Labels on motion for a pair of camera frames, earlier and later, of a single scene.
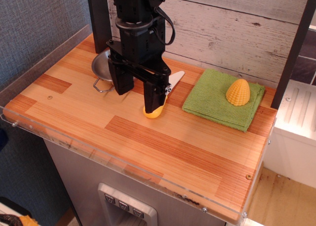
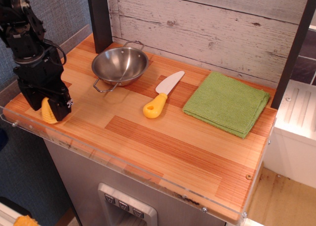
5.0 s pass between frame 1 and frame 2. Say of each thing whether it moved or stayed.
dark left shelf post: stayed
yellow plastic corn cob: moved
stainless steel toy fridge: stayed
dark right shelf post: stayed
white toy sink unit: stayed
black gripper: moved
